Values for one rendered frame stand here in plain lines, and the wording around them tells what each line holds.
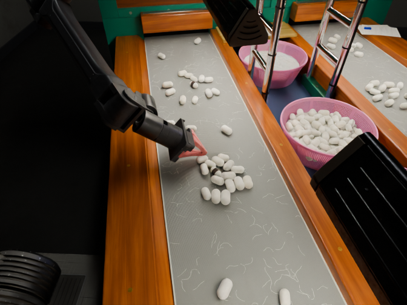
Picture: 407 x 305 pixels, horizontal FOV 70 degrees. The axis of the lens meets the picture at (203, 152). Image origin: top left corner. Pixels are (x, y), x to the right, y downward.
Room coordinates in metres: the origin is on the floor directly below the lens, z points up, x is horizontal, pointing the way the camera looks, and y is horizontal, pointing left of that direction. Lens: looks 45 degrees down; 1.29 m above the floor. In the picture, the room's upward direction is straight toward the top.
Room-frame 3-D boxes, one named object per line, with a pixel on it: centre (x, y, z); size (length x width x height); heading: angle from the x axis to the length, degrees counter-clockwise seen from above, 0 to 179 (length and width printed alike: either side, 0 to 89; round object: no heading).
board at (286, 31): (1.29, -0.23, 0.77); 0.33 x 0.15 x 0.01; 101
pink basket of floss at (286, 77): (1.08, -0.27, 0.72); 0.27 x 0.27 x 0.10
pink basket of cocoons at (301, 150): (0.65, -0.36, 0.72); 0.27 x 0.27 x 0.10
